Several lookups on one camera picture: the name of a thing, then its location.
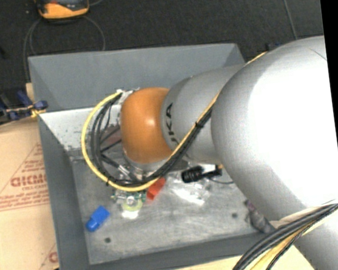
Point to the pale yellow round object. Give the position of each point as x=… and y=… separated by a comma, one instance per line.
x=131, y=210

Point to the red plastic block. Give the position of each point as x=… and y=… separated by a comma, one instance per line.
x=155, y=189

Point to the blue plastic block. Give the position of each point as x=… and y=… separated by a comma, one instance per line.
x=97, y=218

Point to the grey metal bin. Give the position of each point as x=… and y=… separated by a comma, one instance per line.
x=174, y=225

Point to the clear plastic bottle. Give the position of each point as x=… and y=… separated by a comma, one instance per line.
x=191, y=193

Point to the brown cardboard board red print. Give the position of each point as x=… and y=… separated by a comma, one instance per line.
x=19, y=210

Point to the dark purple grey object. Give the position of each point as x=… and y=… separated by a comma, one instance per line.
x=258, y=218

